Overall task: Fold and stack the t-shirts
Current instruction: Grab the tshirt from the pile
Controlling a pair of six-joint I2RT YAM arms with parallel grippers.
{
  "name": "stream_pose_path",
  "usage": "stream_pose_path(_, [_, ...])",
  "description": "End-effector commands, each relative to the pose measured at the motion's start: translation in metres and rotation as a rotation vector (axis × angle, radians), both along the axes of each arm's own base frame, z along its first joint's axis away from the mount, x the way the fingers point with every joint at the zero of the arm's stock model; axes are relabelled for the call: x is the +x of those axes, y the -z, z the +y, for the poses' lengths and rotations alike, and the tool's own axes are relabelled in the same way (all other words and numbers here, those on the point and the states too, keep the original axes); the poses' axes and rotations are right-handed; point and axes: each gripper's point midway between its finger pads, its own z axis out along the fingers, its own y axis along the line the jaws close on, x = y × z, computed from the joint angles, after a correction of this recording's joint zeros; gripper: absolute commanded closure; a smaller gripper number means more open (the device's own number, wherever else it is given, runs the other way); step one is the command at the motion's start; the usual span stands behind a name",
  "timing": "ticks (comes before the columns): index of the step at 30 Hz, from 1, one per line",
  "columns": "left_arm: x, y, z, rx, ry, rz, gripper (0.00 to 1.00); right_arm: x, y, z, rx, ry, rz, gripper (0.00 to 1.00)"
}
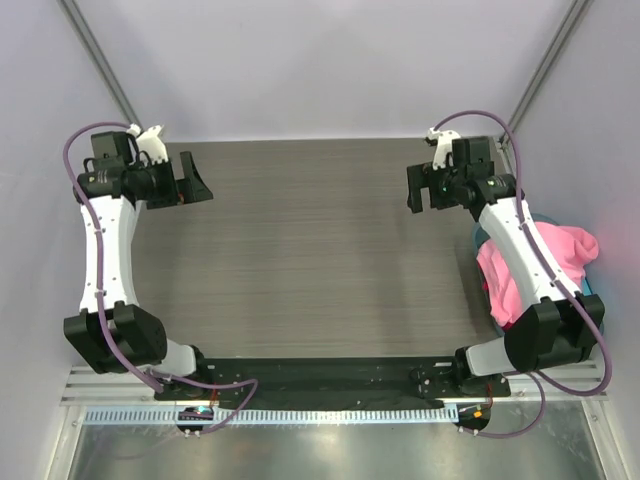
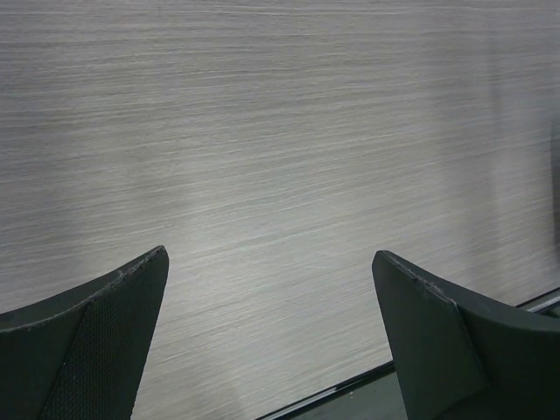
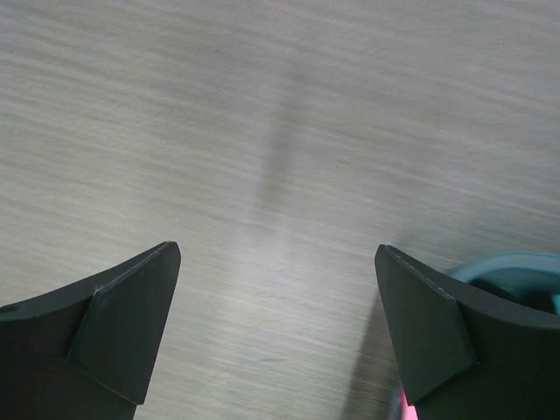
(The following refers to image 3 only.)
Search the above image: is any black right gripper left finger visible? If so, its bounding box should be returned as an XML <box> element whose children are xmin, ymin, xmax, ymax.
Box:
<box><xmin>1</xmin><ymin>241</ymin><xmax>180</xmax><ymax>419</ymax></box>

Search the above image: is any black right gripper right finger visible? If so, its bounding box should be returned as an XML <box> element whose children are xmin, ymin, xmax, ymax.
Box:
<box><xmin>374</xmin><ymin>245</ymin><xmax>559</xmax><ymax>419</ymax></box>

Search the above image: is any teal plastic laundry basket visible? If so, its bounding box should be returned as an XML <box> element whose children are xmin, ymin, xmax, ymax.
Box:
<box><xmin>448</xmin><ymin>251</ymin><xmax>559</xmax><ymax>315</ymax></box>

